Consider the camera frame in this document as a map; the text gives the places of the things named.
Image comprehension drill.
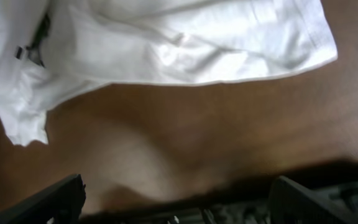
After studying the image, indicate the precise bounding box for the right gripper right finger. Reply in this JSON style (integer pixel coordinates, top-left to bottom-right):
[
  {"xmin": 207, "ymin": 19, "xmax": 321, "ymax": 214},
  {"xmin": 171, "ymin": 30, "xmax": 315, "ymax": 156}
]
[{"xmin": 268, "ymin": 176, "xmax": 358, "ymax": 224}]

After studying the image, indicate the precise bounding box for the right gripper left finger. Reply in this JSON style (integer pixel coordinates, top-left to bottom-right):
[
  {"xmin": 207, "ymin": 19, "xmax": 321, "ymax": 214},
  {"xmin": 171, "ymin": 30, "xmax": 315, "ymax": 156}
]
[{"xmin": 0, "ymin": 174, "xmax": 86, "ymax": 224}]

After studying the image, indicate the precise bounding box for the white t-shirt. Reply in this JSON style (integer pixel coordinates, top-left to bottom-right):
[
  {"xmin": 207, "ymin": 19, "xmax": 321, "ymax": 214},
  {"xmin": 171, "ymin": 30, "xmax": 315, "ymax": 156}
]
[{"xmin": 0, "ymin": 0, "xmax": 337, "ymax": 146}]

